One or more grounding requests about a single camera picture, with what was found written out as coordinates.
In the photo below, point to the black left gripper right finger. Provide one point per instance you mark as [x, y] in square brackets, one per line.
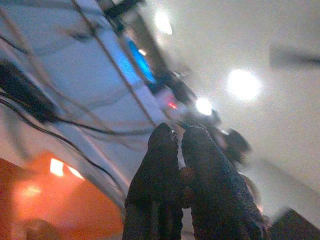
[220, 200]

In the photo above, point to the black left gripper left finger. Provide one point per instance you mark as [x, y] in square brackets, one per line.
[155, 195]

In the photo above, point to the orange plastic bowl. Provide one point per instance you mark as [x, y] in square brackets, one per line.
[62, 212]

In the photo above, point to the black charger dock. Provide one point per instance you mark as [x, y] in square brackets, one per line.
[175, 85]

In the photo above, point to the black power adapter brick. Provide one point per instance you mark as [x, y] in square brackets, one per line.
[22, 95]

